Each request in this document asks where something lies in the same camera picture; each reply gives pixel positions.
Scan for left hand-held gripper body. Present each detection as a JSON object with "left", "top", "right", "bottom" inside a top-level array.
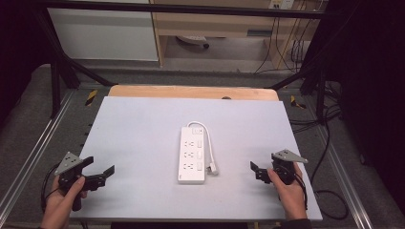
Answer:
[{"left": 54, "top": 151, "right": 87, "bottom": 213}]

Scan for black curtain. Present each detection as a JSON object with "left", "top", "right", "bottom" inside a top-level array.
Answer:
[
  {"left": 0, "top": 0, "right": 52, "bottom": 122},
  {"left": 318, "top": 0, "right": 405, "bottom": 211}
]

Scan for pale grey table board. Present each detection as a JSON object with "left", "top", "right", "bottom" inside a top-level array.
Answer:
[{"left": 70, "top": 95, "right": 323, "bottom": 222}]

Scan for hand-held gripper cable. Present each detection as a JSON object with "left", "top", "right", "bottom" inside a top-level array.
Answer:
[
  {"left": 40, "top": 163, "right": 61, "bottom": 214},
  {"left": 294, "top": 173, "right": 309, "bottom": 211}
]

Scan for aluminium rail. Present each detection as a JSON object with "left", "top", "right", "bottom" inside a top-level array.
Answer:
[
  {"left": 313, "top": 123, "right": 373, "bottom": 229},
  {"left": 0, "top": 90, "right": 77, "bottom": 220}
]

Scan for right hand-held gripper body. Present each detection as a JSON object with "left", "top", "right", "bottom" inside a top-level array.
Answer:
[{"left": 270, "top": 149, "right": 309, "bottom": 186}]

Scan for white cabinet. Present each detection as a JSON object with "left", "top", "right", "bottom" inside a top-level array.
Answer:
[{"left": 47, "top": 8, "right": 160, "bottom": 62}]

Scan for white power strip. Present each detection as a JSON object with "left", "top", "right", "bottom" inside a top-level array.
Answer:
[{"left": 177, "top": 126, "right": 205, "bottom": 185}]

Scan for hanging black cables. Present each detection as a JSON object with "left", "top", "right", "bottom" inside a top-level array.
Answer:
[{"left": 254, "top": 9, "right": 311, "bottom": 74}]

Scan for black metal frame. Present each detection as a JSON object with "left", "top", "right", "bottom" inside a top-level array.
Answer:
[{"left": 32, "top": 0, "right": 338, "bottom": 125}]

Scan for black floor cables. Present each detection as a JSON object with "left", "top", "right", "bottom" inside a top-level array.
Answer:
[{"left": 288, "top": 79, "right": 350, "bottom": 221}]

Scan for person's right hand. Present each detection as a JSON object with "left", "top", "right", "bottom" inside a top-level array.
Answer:
[{"left": 266, "top": 162, "right": 308, "bottom": 221}]

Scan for right hand-held gripper cable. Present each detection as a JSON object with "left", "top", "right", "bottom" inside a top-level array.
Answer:
[{"left": 294, "top": 173, "right": 309, "bottom": 211}]

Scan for light wooden desk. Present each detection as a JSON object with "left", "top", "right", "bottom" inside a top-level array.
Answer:
[{"left": 149, "top": 0, "right": 323, "bottom": 70}]

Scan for white wall socket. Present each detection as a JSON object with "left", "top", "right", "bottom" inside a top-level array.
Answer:
[{"left": 267, "top": 0, "right": 295, "bottom": 10}]

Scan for left hand-held gripper cable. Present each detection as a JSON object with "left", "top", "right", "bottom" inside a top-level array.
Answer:
[{"left": 40, "top": 163, "right": 61, "bottom": 214}]

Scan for person's left hand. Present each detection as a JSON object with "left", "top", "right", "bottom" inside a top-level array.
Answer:
[{"left": 40, "top": 176, "right": 89, "bottom": 227}]

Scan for grey power strip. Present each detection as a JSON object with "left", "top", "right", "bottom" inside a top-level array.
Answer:
[{"left": 176, "top": 34, "right": 211, "bottom": 50}]

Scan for white cable with plug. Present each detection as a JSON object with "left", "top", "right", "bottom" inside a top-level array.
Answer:
[{"left": 186, "top": 120, "right": 220, "bottom": 177}]

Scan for wooden table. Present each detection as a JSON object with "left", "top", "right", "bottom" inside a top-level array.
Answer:
[{"left": 108, "top": 84, "right": 280, "bottom": 102}]

